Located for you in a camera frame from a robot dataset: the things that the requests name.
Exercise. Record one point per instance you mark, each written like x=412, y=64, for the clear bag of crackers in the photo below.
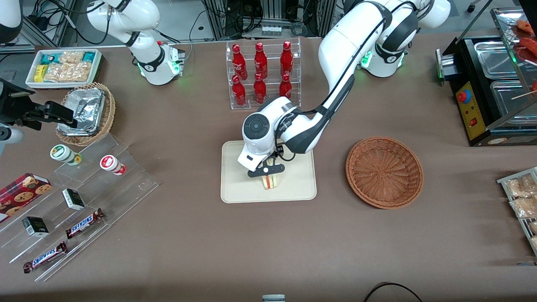
x=534, y=243
x=533, y=227
x=520, y=186
x=524, y=207

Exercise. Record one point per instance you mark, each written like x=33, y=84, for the steel warmer pan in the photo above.
x=509, y=100
x=495, y=58

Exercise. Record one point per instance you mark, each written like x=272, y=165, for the layered sandwich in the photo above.
x=270, y=183

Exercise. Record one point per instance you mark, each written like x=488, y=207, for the grey metal snack rack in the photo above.
x=503, y=182

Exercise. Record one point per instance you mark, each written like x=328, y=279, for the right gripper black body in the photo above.
x=17, y=108

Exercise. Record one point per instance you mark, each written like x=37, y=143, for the red cookie box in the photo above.
x=21, y=195

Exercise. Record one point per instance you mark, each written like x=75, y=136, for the aluminium frame rack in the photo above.
x=218, y=16

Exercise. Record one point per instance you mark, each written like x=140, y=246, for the clear acrylic stepped display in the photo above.
x=126, y=188

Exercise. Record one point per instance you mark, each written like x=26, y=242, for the small grey device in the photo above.
x=273, y=298

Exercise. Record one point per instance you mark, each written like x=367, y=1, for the red cola bottle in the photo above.
x=285, y=87
x=238, y=92
x=259, y=89
x=286, y=58
x=239, y=61
x=260, y=58

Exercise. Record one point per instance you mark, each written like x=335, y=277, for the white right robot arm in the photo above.
x=142, y=16

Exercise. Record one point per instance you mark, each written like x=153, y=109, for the wooden skewer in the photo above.
x=522, y=95

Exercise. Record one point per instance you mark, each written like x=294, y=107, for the clear acrylic bottle rack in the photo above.
x=272, y=102

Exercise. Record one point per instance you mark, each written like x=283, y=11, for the stack of foil trays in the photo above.
x=84, y=109

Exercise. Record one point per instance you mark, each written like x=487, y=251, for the small tan wicker basket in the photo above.
x=110, y=113

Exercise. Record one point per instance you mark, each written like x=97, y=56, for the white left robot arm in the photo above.
x=335, y=50

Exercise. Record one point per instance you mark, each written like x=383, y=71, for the teal snack packet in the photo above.
x=50, y=58
x=89, y=56

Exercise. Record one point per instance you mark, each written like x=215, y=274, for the small black box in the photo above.
x=74, y=199
x=35, y=227

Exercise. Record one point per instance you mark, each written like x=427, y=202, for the cup with red lid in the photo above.
x=110, y=163

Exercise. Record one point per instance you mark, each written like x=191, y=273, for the yellow snack packet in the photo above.
x=40, y=73

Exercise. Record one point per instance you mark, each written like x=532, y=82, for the black food warmer yellow panel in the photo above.
x=472, y=109

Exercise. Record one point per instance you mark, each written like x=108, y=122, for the cream plastic tray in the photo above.
x=293, y=184

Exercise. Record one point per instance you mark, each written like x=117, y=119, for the clear bag rice crackers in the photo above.
x=69, y=72
x=71, y=57

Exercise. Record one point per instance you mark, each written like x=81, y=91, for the white power strip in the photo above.
x=271, y=30

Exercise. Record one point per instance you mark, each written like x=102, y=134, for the round brown wicker basket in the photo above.
x=384, y=172

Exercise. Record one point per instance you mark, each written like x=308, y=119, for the Snickers chocolate bar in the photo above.
x=84, y=223
x=45, y=257

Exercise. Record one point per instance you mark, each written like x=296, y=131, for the cup with green lid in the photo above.
x=61, y=153

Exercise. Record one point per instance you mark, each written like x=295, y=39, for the white rectangular snack bin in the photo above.
x=31, y=82

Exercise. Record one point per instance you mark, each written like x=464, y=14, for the red sausage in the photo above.
x=525, y=26
x=529, y=45

